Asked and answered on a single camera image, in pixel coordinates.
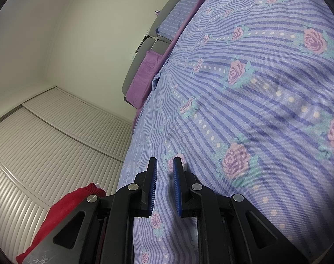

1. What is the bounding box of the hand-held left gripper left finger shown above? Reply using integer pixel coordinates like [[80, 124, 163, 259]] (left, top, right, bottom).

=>
[[32, 157, 158, 264]]

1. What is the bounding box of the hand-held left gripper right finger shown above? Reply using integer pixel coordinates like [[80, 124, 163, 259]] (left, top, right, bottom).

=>
[[173, 157, 308, 264]]

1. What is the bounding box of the red garment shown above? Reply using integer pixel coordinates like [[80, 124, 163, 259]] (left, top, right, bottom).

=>
[[15, 182, 107, 264]]

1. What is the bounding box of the white louvred wardrobe door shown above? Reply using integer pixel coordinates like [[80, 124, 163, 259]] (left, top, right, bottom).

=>
[[21, 86, 136, 161], [0, 106, 125, 253]]

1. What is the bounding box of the purple pillow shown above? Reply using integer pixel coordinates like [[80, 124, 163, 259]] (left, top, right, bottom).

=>
[[127, 50, 163, 109]]

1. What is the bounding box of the blue striped floral blanket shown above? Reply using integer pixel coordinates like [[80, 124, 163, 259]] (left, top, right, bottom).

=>
[[123, 0, 334, 264]]

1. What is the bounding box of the grey padded headboard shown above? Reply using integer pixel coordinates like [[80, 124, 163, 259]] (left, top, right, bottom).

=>
[[121, 0, 206, 105]]

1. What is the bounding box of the purple bed sheet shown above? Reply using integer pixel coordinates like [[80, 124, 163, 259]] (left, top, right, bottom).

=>
[[132, 0, 221, 127]]

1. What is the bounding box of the blue striped pillow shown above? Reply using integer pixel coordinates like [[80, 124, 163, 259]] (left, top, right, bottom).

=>
[[158, 0, 203, 39]]

